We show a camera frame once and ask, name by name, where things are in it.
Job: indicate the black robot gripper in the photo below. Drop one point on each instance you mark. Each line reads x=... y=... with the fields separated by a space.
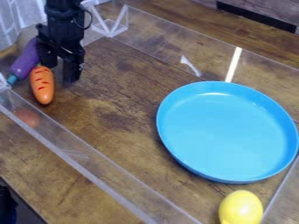
x=60 y=41

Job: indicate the orange toy carrot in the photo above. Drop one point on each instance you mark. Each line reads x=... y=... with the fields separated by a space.
x=43 y=84

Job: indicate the purple toy eggplant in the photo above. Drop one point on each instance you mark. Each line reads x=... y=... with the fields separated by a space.
x=25 y=63

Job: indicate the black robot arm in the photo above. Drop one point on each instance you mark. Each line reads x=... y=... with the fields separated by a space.
x=64 y=5

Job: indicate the blue plastic plate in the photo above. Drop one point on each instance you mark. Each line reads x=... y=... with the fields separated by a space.
x=228 y=132

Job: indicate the yellow toy lemon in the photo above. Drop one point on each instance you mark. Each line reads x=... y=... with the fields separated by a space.
x=241 y=208

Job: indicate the clear acrylic corner bracket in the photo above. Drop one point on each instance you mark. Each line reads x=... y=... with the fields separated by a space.
x=109 y=27

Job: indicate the clear acrylic enclosure wall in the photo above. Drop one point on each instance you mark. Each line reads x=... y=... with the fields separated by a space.
x=85 y=159

